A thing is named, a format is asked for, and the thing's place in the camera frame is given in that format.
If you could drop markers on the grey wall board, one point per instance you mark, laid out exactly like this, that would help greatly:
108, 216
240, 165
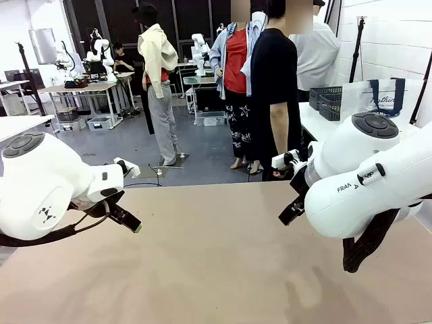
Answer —
42, 45

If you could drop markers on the mannequin cream jacket grey trousers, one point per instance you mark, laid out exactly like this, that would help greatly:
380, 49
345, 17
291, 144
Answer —
158, 67

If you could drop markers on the white side table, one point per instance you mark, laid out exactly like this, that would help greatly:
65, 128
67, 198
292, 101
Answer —
317, 125

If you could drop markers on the clear plastic storage box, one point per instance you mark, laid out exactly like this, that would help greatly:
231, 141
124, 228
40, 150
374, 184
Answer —
211, 119

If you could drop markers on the grey mannequin floor plate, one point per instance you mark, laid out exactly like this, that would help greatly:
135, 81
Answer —
145, 172

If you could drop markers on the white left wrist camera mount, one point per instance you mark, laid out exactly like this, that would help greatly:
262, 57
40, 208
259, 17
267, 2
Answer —
130, 167

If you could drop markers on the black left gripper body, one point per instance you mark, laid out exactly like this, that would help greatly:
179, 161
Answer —
99, 210

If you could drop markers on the person in white shirt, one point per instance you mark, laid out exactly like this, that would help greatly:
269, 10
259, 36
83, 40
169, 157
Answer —
317, 57

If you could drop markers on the background person black t-shirt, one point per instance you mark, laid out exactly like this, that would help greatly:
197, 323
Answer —
123, 60

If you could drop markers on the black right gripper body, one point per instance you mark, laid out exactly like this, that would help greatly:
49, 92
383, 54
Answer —
298, 182

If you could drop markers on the person in black clothes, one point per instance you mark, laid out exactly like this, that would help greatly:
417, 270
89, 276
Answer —
273, 67

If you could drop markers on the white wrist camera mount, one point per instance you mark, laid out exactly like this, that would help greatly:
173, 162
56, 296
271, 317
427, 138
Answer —
280, 161
130, 167

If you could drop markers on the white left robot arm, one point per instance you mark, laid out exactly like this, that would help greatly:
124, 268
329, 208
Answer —
40, 175

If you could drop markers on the person's right hand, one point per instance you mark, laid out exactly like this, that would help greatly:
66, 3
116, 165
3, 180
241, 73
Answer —
277, 174

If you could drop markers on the mannequin red shirt blue overshirt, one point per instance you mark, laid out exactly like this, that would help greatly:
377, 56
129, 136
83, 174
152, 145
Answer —
236, 60

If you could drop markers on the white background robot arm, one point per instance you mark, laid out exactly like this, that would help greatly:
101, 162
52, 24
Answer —
200, 50
98, 50
65, 57

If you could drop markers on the wooden top work table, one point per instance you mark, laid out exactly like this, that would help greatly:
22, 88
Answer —
81, 88

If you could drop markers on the black slanted stand pole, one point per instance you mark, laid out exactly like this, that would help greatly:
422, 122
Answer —
420, 91

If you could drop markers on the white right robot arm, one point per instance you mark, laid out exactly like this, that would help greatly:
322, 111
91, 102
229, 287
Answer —
337, 202

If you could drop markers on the black light stand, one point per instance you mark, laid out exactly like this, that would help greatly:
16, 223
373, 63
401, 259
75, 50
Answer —
357, 50

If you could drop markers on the person's right forearm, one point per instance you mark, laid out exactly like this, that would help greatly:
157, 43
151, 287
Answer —
281, 131

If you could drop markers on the white low table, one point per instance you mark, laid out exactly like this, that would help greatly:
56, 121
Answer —
17, 125

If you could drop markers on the grey storage crate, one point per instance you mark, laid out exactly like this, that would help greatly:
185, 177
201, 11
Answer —
99, 123

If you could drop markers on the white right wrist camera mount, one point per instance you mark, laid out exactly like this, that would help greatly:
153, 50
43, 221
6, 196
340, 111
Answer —
280, 161

